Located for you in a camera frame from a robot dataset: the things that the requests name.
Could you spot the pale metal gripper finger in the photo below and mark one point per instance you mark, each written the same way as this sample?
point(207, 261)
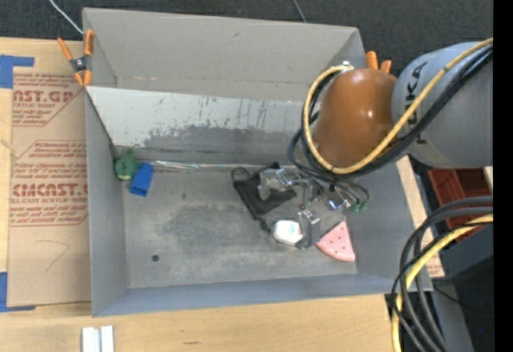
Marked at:
point(274, 176)
point(313, 227)

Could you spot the white box with teal label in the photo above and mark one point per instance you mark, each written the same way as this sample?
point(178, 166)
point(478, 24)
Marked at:
point(286, 232)

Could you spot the black cloth pouch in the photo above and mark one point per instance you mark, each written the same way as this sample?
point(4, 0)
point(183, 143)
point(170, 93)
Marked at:
point(256, 198)

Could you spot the pink toy watermelon slice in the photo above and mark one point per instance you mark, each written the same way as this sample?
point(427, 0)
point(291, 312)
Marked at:
point(338, 244)

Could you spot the grey metal bin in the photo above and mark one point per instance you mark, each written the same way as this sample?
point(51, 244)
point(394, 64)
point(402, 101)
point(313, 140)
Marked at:
point(208, 218)

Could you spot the clear plastic tube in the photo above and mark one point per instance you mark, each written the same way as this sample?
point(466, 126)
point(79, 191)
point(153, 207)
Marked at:
point(176, 165)

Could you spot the blue sponge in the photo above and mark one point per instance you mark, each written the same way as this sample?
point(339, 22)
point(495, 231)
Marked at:
point(142, 180)

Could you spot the green toy animal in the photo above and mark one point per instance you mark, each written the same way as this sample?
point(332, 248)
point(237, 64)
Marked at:
point(125, 167)

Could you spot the brown cardboard board red print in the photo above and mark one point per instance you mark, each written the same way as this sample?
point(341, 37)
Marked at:
point(48, 222)

